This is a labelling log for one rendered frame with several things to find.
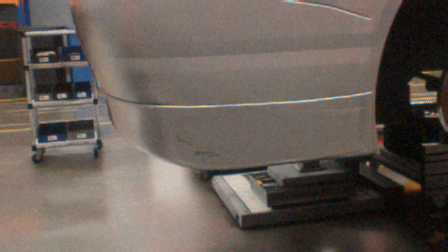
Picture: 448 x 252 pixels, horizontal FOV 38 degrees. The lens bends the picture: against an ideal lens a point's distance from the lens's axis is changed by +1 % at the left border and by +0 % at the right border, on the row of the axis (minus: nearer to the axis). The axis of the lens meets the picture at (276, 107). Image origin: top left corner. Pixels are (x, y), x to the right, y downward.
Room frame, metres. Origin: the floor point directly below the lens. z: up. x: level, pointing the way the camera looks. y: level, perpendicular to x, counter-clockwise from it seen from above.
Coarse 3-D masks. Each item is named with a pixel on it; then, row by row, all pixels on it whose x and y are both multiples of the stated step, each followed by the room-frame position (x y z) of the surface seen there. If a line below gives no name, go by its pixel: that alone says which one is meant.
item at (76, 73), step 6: (72, 36) 9.11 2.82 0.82; (72, 42) 9.11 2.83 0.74; (78, 42) 9.13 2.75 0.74; (72, 72) 9.11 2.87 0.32; (78, 72) 9.12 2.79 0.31; (84, 72) 9.15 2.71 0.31; (90, 72) 9.18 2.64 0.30; (72, 78) 9.12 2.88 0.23; (78, 78) 9.12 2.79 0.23; (84, 78) 9.15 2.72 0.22; (90, 78) 9.18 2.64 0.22; (96, 84) 9.21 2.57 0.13
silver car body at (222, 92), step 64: (128, 0) 1.48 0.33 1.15; (192, 0) 1.46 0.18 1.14; (256, 0) 1.49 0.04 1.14; (320, 0) 1.53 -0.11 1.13; (384, 0) 1.58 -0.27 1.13; (128, 64) 1.50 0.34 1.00; (192, 64) 1.46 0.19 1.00; (256, 64) 1.49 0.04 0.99; (320, 64) 1.53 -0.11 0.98; (384, 64) 1.93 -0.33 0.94; (128, 128) 1.61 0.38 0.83; (192, 128) 1.46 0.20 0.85; (256, 128) 1.49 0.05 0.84; (320, 128) 1.53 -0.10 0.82
